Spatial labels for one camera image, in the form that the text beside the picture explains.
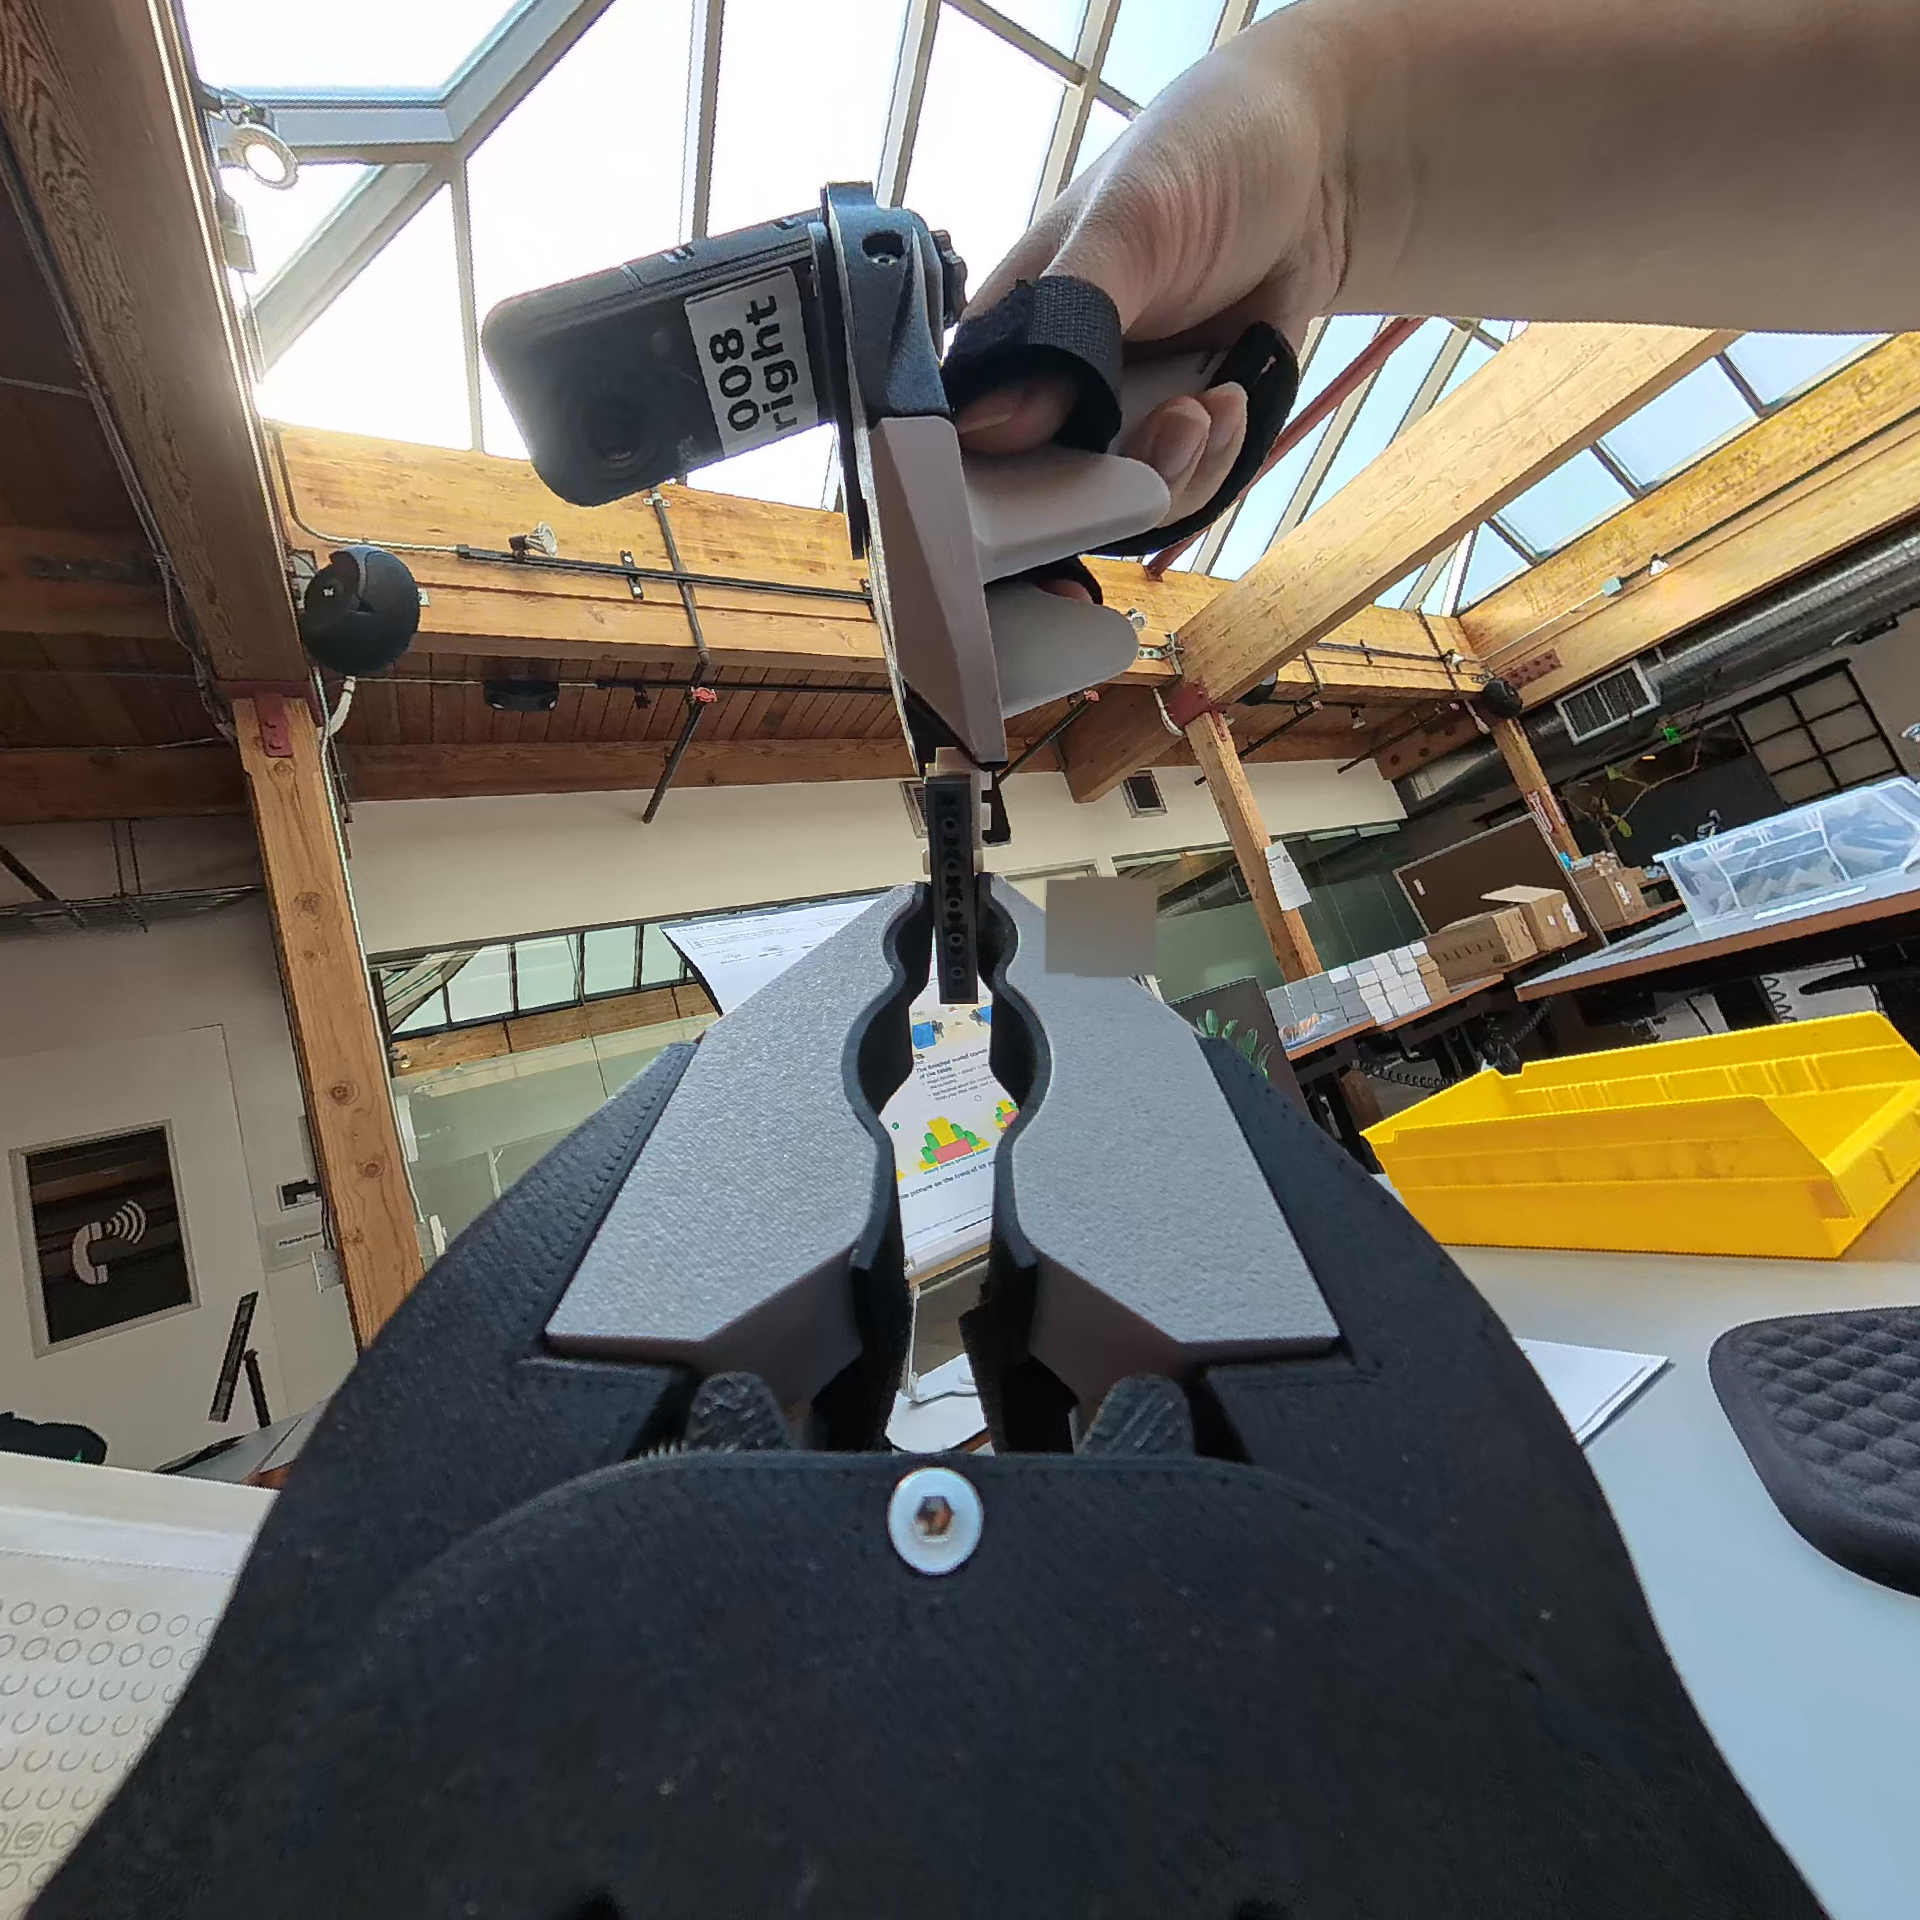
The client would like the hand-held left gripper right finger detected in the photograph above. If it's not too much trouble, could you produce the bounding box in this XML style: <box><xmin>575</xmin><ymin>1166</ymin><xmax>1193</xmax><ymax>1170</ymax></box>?
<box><xmin>961</xmin><ymin>877</ymin><xmax>1343</xmax><ymax>1454</ymax></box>

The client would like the printed task sheet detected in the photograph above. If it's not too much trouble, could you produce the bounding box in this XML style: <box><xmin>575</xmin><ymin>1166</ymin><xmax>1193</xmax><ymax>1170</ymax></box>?
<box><xmin>662</xmin><ymin>895</ymin><xmax>1052</xmax><ymax>1290</ymax></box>

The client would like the white air vent grille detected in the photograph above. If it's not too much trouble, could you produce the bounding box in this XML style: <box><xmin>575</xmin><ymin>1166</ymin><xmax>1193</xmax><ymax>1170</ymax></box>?
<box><xmin>1555</xmin><ymin>660</ymin><xmax>1662</xmax><ymax>745</ymax></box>

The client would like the row of small white boxes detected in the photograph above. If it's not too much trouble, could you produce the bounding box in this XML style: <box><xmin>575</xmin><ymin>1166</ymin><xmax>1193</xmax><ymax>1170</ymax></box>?
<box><xmin>1266</xmin><ymin>943</ymin><xmax>1452</xmax><ymax>1052</ymax></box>

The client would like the wood-edged desk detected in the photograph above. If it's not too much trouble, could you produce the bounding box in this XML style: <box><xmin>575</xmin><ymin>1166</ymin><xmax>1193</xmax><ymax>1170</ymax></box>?
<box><xmin>1516</xmin><ymin>865</ymin><xmax>1920</xmax><ymax>1052</ymax></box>

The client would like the person's right hand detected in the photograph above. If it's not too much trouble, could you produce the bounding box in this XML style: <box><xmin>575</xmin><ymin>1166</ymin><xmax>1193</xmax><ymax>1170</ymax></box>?
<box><xmin>958</xmin><ymin>0</ymin><xmax>1361</xmax><ymax>606</ymax></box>

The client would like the person's right forearm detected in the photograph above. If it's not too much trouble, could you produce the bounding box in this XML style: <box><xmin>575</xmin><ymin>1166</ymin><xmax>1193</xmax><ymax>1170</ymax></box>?
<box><xmin>1319</xmin><ymin>0</ymin><xmax>1920</xmax><ymax>336</ymax></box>

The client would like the white paper sheet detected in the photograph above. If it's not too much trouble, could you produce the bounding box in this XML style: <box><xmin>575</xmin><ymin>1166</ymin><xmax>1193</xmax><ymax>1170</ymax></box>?
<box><xmin>1516</xmin><ymin>1336</ymin><xmax>1671</xmax><ymax>1445</ymax></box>

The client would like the black lego beam with holes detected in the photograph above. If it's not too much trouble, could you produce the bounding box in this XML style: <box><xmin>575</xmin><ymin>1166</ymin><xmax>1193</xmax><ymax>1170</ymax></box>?
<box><xmin>927</xmin><ymin>768</ymin><xmax>985</xmax><ymax>1002</ymax></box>

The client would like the framed phone symbol sign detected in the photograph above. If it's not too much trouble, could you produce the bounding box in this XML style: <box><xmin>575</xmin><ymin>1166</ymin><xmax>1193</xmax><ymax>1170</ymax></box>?
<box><xmin>11</xmin><ymin>1124</ymin><xmax>201</xmax><ymax>1356</ymax></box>

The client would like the wooden support post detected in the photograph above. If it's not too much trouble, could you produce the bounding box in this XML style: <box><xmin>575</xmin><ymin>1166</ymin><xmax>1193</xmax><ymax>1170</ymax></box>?
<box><xmin>1182</xmin><ymin>704</ymin><xmax>1327</xmax><ymax>984</ymax></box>
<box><xmin>231</xmin><ymin>690</ymin><xmax>430</xmax><ymax>1353</ymax></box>

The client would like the black quilted cushion pad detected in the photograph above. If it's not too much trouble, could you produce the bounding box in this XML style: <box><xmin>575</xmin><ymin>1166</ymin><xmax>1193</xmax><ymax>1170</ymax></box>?
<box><xmin>1711</xmin><ymin>1306</ymin><xmax>1920</xmax><ymax>1594</ymax></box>

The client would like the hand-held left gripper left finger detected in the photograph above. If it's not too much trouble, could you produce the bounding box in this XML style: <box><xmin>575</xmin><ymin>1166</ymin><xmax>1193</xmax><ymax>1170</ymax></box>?
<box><xmin>545</xmin><ymin>882</ymin><xmax>936</xmax><ymax>1449</ymax></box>

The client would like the clear plastic storage box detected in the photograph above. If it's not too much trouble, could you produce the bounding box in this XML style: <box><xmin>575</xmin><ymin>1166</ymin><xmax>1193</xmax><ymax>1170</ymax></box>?
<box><xmin>1656</xmin><ymin>780</ymin><xmax>1920</xmax><ymax>935</ymax></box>

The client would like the black round ceiling speaker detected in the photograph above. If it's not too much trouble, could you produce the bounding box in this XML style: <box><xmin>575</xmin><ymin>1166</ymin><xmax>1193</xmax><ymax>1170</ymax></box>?
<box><xmin>299</xmin><ymin>546</ymin><xmax>425</xmax><ymax>677</ymax></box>

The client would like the silver ventilation duct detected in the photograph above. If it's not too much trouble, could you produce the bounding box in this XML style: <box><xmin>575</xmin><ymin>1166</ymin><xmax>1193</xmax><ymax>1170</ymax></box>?
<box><xmin>1651</xmin><ymin>526</ymin><xmax>1920</xmax><ymax>706</ymax></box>

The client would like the yellow plastic bin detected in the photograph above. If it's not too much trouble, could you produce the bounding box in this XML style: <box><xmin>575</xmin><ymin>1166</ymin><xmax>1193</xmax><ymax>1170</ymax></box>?
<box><xmin>1362</xmin><ymin>1013</ymin><xmax>1920</xmax><ymax>1260</ymax></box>

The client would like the ceiling spotlight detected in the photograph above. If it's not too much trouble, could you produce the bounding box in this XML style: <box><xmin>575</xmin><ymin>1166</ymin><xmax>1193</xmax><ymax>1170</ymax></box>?
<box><xmin>211</xmin><ymin>89</ymin><xmax>302</xmax><ymax>191</ymax></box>

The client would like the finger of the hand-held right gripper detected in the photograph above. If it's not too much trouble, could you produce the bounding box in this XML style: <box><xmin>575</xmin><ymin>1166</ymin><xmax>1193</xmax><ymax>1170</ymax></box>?
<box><xmin>862</xmin><ymin>416</ymin><xmax>1012</xmax><ymax>769</ymax></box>

